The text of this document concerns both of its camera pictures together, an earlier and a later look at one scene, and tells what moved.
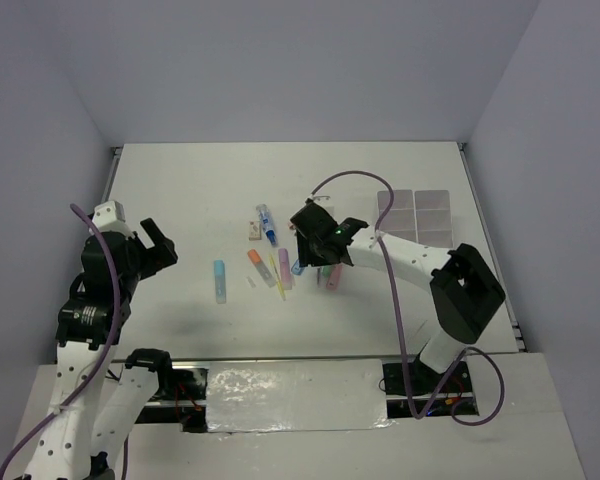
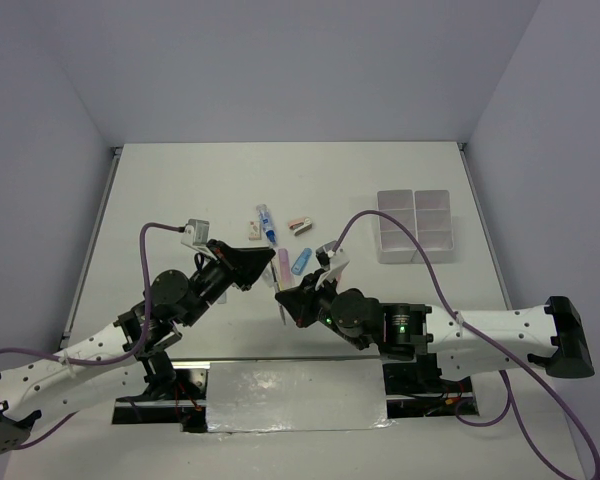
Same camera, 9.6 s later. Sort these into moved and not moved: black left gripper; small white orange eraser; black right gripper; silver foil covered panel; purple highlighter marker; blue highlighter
Moved: black right gripper; black left gripper
Not moved: silver foil covered panel; purple highlighter marker; small white orange eraser; blue highlighter
